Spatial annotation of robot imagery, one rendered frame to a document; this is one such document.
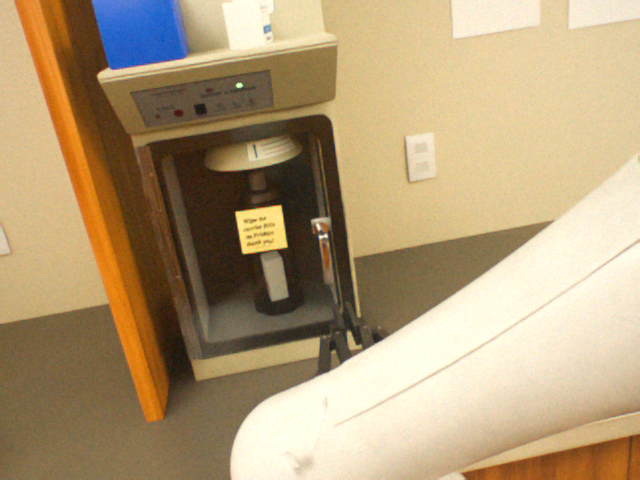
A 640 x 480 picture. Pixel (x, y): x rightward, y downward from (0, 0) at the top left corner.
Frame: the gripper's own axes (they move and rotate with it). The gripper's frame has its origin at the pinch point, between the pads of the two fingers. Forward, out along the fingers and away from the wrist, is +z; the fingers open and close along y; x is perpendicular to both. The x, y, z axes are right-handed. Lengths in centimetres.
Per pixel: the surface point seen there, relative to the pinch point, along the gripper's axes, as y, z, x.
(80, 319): 55, 57, 22
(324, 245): 0.0, 16.9, -4.8
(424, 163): -32, 66, -2
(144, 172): 26.3, 21.8, -19.7
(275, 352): 10.6, 23.3, 17.6
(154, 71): 20.2, 11.6, -35.3
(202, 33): 13.8, 22.9, -38.9
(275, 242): 7.6, 21.9, -4.6
